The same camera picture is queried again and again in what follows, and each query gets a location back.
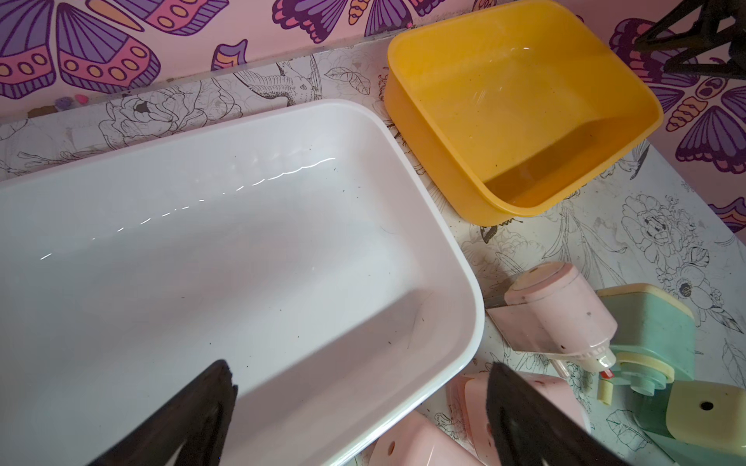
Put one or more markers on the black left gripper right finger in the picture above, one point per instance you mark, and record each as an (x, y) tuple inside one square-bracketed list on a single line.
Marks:
[(529, 430)]

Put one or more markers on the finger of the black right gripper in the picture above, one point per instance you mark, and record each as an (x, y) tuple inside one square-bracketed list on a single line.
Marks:
[(718, 23)]

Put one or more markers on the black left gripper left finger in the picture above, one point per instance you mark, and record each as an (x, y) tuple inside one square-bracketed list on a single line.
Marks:
[(189, 429)]

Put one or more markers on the pink sharpener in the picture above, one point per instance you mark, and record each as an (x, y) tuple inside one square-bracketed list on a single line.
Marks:
[(417, 441), (552, 310), (467, 399)]

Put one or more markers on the white plastic storage box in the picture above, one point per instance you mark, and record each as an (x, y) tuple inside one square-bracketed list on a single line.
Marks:
[(298, 246)]

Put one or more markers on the yellow plastic storage box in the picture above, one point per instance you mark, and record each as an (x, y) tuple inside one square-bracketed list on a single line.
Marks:
[(512, 108)]

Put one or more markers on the green sharpener upper right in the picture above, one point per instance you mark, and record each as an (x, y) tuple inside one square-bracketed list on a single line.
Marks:
[(654, 344)]

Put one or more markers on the green sharpener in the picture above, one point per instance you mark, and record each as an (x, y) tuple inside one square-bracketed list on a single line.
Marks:
[(654, 344), (696, 423)]

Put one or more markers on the green sharpener lower right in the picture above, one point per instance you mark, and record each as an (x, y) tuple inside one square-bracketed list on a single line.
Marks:
[(696, 423)]

